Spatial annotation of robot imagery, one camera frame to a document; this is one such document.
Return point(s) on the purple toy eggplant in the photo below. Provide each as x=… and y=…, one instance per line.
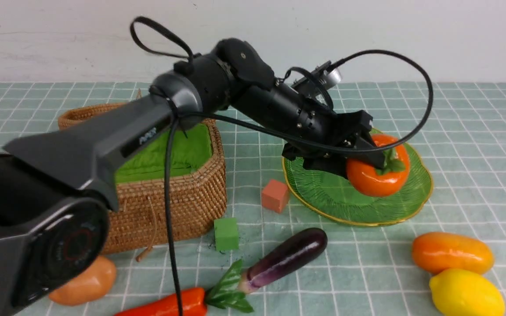
x=236, y=284

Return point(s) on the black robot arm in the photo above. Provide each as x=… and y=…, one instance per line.
x=57, y=188

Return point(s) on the yellow toy lemon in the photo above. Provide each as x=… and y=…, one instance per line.
x=458, y=292

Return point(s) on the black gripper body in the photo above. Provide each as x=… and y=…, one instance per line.
x=347, y=130

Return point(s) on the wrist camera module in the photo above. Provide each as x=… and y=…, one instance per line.
x=327, y=75

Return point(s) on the red foam cube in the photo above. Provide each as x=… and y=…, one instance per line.
x=275, y=196

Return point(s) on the green foam cube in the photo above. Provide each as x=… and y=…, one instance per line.
x=226, y=234

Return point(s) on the green glass leaf plate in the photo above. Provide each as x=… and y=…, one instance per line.
x=333, y=197

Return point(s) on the orange toy mango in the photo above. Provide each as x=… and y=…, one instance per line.
x=437, y=251

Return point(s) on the orange toy persimmon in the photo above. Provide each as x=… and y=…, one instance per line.
x=380, y=182

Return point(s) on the orange toy carrot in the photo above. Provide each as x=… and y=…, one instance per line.
x=192, y=301

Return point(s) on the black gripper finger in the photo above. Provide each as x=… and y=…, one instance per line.
x=333, y=162

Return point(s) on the green checkered tablecloth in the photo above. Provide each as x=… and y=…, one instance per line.
x=364, y=271

